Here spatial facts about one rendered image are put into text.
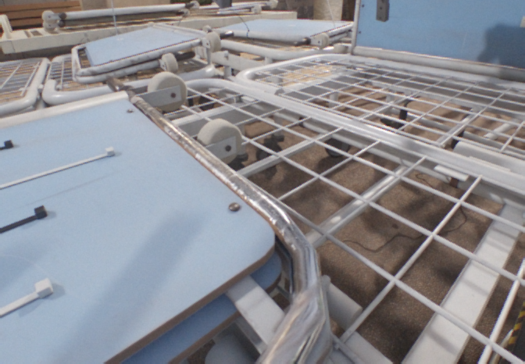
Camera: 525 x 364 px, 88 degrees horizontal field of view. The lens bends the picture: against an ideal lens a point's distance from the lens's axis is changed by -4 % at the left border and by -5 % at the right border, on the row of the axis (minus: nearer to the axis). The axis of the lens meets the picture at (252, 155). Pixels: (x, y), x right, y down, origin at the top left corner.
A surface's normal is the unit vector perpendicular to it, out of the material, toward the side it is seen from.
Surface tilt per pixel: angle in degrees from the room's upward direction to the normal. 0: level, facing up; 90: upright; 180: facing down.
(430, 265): 0
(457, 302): 0
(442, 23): 90
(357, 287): 0
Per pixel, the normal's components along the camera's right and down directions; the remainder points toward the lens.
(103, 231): 0.02, -0.84
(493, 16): -0.77, 0.33
